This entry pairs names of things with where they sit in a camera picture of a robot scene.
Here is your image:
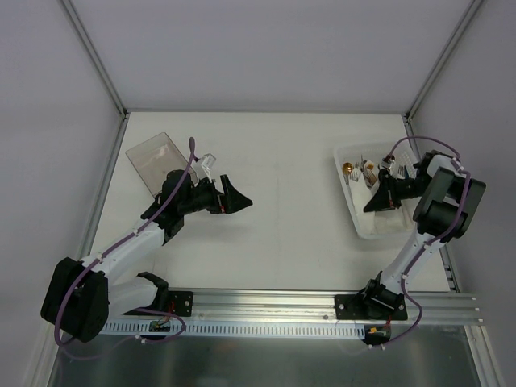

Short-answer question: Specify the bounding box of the white paper napkin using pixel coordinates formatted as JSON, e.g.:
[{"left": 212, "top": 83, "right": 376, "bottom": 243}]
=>
[{"left": 374, "top": 210, "right": 407, "bottom": 235}]

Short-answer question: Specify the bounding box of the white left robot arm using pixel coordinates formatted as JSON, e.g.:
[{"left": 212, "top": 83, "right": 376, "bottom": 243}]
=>
[{"left": 40, "top": 169, "right": 253, "bottom": 343}]

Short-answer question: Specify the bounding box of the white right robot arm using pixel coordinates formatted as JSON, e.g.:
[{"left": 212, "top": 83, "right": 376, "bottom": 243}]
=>
[{"left": 358, "top": 151, "right": 486, "bottom": 320}]

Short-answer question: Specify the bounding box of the folded white napkins stack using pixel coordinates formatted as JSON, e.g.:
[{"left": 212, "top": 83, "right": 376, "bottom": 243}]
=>
[{"left": 349, "top": 177, "right": 373, "bottom": 214}]

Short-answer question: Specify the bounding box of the gold cutlery bundle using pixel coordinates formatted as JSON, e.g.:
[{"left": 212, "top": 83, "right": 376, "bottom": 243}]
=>
[{"left": 356, "top": 160, "right": 378, "bottom": 187}]

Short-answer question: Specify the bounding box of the white plastic basket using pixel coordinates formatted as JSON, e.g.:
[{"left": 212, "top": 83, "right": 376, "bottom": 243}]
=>
[{"left": 334, "top": 141, "right": 417, "bottom": 239}]

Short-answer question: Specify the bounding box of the gold spoon in basket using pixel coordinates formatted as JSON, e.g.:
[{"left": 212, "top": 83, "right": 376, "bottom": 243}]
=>
[{"left": 342, "top": 162, "right": 354, "bottom": 177}]

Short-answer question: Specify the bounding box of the smoked clear plastic box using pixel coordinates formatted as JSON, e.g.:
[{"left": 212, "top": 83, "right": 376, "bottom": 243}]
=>
[{"left": 125, "top": 132, "right": 190, "bottom": 197}]

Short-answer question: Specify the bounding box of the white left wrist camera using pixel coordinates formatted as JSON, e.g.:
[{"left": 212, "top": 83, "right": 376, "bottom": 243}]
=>
[{"left": 199, "top": 153, "right": 216, "bottom": 180}]

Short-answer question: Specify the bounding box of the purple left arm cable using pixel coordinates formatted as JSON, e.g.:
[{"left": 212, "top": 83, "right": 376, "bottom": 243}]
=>
[{"left": 54, "top": 137, "right": 198, "bottom": 360}]

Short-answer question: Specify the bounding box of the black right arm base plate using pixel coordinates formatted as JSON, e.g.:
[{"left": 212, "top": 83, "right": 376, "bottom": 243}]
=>
[{"left": 334, "top": 293, "right": 408, "bottom": 321}]

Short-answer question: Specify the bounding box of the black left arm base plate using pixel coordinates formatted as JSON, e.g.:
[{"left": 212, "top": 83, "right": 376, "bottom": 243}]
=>
[{"left": 124, "top": 290, "right": 194, "bottom": 317}]

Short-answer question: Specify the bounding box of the white slotted cable duct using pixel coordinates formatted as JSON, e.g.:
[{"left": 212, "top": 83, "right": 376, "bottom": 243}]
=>
[{"left": 100, "top": 318, "right": 366, "bottom": 340}]

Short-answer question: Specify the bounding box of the right aluminium frame post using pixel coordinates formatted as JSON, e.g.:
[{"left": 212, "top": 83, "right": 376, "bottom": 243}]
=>
[{"left": 404, "top": 0, "right": 485, "bottom": 123}]

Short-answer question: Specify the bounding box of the aluminium frame post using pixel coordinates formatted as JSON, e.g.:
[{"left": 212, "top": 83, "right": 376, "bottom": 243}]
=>
[
  {"left": 404, "top": 0, "right": 485, "bottom": 123},
  {"left": 58, "top": 0, "right": 127, "bottom": 118}
]

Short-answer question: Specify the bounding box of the left aluminium frame post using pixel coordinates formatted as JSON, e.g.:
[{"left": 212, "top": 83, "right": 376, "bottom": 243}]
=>
[{"left": 58, "top": 0, "right": 127, "bottom": 118}]

